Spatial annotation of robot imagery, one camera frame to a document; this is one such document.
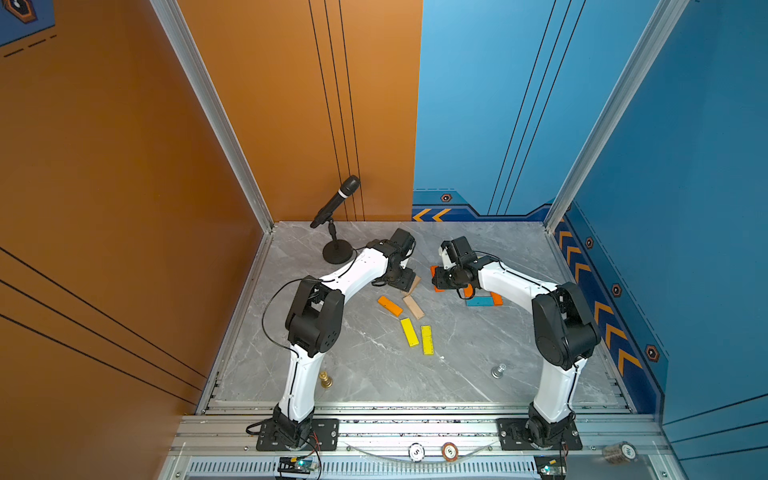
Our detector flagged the beige wooden block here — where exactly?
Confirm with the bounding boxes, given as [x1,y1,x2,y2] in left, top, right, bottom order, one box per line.
[403,295,425,320]
[405,275,421,296]

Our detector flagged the long orange block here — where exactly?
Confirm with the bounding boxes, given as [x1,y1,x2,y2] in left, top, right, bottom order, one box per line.
[430,265,445,293]

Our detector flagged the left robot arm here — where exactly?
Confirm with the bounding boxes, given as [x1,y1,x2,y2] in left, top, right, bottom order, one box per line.
[273,229,416,444]

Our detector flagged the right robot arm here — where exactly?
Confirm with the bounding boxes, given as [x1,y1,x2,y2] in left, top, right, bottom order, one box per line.
[432,258,601,447]

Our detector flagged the yellow block left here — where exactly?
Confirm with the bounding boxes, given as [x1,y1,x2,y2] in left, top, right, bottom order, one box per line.
[400,318,419,347]

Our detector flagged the yellow block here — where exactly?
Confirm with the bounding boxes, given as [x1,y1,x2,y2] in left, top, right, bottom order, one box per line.
[400,318,419,347]
[421,325,435,356]

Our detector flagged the black microphone on stand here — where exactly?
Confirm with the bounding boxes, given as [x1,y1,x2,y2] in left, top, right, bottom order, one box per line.
[309,174,362,266]

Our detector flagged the yellow block middle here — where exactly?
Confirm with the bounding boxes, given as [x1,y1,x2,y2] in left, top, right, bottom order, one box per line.
[421,325,435,356]

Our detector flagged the silver chess piece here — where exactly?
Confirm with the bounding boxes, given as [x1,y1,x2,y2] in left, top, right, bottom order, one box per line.
[491,363,507,379]

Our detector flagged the brass chess piece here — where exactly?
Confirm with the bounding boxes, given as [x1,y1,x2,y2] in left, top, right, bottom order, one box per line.
[318,371,333,389]

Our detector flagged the right green circuit board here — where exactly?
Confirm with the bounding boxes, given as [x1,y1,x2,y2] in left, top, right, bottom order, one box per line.
[534,456,567,480]

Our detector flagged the green circuit board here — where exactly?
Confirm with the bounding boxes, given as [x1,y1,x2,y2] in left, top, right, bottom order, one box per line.
[277,456,319,476]
[534,456,567,480]

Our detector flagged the left green circuit board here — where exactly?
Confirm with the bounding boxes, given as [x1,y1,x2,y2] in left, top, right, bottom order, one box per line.
[277,456,319,476]

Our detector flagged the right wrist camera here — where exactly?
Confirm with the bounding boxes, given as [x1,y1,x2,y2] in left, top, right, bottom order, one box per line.
[439,236,478,269]

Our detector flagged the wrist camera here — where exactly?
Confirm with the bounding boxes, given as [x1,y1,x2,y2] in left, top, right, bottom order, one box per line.
[387,228,416,261]
[439,236,478,269]

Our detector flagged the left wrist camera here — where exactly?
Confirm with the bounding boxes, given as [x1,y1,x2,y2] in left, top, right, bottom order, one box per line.
[387,228,416,261]

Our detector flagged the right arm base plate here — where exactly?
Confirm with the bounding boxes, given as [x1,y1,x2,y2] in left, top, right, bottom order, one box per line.
[496,415,583,451]

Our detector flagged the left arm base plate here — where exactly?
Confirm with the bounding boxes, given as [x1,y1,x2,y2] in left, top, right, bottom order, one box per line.
[256,418,340,452]

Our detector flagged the aluminium front rail frame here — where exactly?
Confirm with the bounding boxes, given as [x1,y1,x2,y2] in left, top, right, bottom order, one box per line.
[159,401,685,479]

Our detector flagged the aluminium corner post right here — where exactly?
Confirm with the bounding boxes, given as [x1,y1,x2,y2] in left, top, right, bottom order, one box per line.
[543,0,689,234]

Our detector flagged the aluminium corner post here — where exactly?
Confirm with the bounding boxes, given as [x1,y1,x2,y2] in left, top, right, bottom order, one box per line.
[543,0,689,234]
[150,0,274,234]

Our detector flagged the aluminium corner post left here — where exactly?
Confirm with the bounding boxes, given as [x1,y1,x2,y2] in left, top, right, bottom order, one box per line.
[150,0,274,234]

